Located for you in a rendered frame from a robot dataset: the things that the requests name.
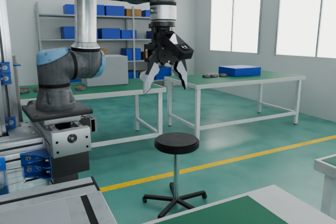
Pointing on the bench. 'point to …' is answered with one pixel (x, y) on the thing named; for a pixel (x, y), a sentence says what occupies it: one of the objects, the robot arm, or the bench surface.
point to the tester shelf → (57, 205)
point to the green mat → (229, 214)
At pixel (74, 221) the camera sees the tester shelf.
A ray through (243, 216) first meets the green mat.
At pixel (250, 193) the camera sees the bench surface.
